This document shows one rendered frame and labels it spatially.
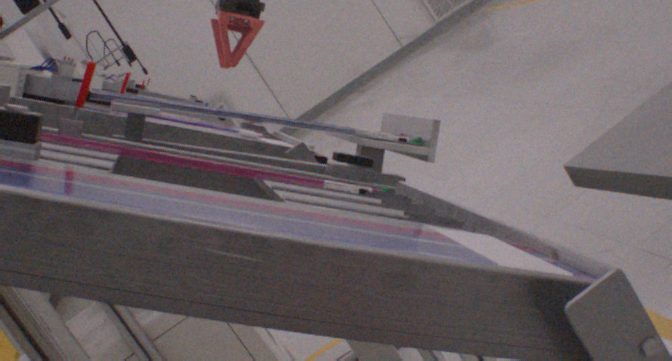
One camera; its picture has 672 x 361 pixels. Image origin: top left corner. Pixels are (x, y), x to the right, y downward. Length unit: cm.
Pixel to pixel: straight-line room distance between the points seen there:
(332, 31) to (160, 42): 152
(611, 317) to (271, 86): 817
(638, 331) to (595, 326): 3
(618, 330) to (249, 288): 25
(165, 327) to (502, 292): 151
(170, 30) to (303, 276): 811
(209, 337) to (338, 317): 150
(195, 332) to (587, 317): 156
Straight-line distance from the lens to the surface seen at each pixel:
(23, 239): 64
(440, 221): 105
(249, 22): 142
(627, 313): 68
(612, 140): 146
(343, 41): 888
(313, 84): 882
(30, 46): 568
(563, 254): 81
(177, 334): 215
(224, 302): 65
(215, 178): 132
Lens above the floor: 102
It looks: 10 degrees down
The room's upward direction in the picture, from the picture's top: 33 degrees counter-clockwise
